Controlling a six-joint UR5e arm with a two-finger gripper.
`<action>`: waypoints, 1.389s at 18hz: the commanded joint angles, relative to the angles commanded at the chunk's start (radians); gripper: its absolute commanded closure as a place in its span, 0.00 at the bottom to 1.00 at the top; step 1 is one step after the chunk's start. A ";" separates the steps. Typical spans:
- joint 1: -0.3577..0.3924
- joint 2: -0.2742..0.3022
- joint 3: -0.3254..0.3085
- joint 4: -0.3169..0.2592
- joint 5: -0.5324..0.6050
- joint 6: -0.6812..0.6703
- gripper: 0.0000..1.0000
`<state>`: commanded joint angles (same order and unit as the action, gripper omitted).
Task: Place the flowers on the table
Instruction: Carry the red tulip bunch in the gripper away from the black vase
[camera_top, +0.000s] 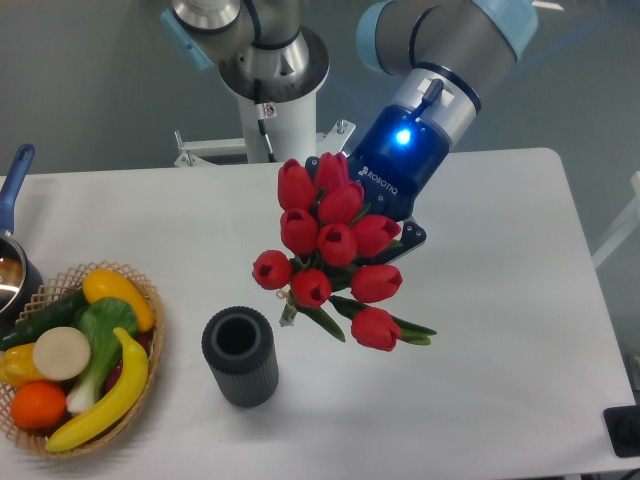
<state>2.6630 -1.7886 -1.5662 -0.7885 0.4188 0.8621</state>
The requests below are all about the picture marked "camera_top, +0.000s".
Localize red tulip bouquet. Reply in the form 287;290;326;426
252;153;435;351

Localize woven wicker basket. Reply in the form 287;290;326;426
1;261;165;459

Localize dark grey ribbed vase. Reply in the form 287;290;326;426
201;306;279;408

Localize black device at table edge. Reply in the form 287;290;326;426
603;405;639;458

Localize black cable on pedestal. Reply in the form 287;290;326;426
252;79;277;164

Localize green bok choy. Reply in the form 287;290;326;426
67;297;138;416

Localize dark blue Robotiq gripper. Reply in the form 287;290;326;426
305;105;449;266

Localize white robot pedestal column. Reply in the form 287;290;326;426
236;92;316;163

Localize beige round radish slice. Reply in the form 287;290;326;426
32;327;91;381

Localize yellow banana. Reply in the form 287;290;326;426
45;327;149;453

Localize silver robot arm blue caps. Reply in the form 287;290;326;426
161;1;538;263

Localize blue handled saucepan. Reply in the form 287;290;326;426
1;144;42;326

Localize orange fruit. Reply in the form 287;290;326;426
10;381;66;430

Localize white table frame bracket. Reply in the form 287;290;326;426
174;119;356;167

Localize yellow bell pepper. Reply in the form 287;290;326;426
0;343;46;388

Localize green cucumber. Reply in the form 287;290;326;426
1;289;88;351

